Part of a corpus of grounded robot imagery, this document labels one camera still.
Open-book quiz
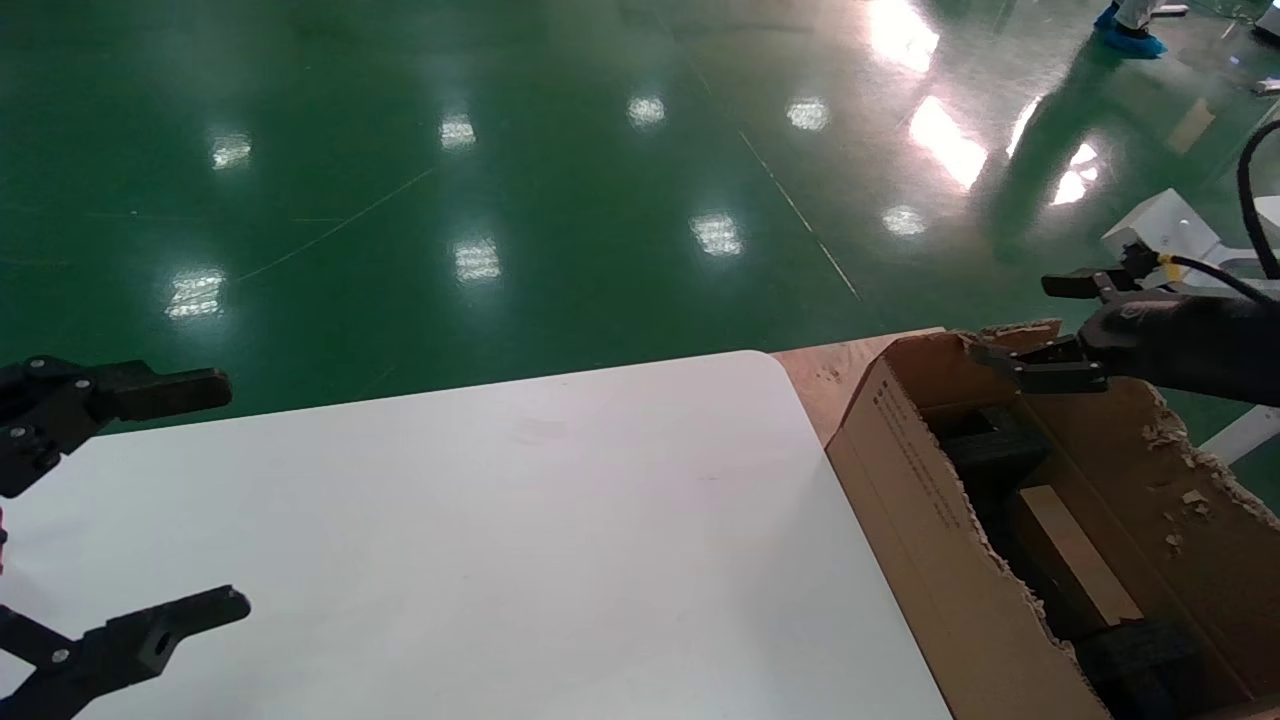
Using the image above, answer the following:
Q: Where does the white slanted beam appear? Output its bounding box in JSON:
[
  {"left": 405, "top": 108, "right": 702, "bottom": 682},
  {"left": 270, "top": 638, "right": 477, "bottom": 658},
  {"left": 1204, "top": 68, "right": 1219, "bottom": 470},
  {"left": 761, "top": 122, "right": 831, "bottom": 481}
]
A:
[{"left": 1198, "top": 405, "right": 1280, "bottom": 466}]

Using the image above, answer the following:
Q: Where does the thick black cable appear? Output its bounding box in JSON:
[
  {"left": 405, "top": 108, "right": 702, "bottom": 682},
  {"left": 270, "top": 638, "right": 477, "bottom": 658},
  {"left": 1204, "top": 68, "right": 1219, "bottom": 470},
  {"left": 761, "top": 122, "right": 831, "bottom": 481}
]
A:
[{"left": 1120, "top": 243, "right": 1280, "bottom": 307}]

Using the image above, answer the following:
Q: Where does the small brown taped box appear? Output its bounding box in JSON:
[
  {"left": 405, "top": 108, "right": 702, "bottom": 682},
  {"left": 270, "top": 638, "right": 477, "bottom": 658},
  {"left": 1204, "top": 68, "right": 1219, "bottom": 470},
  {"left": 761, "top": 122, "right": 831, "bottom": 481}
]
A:
[{"left": 1015, "top": 485, "right": 1146, "bottom": 626}]

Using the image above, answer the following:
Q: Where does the black foam block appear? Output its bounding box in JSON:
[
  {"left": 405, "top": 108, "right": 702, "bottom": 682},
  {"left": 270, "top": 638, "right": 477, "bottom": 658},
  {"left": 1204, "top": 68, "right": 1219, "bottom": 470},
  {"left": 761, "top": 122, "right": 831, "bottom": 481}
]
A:
[
  {"left": 1075, "top": 620, "right": 1206, "bottom": 720},
  {"left": 940, "top": 405, "right": 1051, "bottom": 501}
]

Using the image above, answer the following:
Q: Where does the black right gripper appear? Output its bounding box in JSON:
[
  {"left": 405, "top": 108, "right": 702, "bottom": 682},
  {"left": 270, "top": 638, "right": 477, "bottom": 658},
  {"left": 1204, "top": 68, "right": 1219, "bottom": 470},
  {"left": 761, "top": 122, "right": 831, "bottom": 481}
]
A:
[{"left": 965, "top": 268, "right": 1280, "bottom": 407}]

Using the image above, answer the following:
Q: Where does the black gripper finger with hole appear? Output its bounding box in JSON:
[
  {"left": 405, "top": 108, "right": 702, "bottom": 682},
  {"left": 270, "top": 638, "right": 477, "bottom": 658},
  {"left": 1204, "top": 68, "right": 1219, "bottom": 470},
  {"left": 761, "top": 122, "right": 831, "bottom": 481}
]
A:
[{"left": 0, "top": 585, "right": 251, "bottom": 720}]

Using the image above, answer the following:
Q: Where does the blue shoe cover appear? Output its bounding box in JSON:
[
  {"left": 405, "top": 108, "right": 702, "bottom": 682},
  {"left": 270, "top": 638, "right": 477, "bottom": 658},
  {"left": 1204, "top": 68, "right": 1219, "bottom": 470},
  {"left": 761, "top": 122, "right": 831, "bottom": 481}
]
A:
[{"left": 1093, "top": 5, "right": 1168, "bottom": 58}]

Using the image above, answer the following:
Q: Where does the black sleeved looping cable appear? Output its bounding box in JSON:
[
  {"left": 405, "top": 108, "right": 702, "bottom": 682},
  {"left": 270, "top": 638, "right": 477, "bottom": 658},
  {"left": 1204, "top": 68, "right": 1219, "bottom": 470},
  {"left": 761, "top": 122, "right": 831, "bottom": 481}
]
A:
[{"left": 1237, "top": 120, "right": 1280, "bottom": 281}]

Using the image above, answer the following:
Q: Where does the big torn cardboard box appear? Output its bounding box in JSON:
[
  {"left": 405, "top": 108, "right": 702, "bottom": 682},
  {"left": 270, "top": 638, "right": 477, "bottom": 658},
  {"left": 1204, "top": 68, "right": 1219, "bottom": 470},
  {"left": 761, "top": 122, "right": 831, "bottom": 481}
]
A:
[{"left": 825, "top": 318, "right": 1280, "bottom": 720}]

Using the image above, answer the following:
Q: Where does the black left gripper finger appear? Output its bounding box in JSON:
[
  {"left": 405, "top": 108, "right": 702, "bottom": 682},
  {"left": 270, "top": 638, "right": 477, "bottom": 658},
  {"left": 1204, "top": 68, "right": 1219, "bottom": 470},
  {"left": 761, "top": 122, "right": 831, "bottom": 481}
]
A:
[{"left": 0, "top": 355, "right": 233, "bottom": 499}]

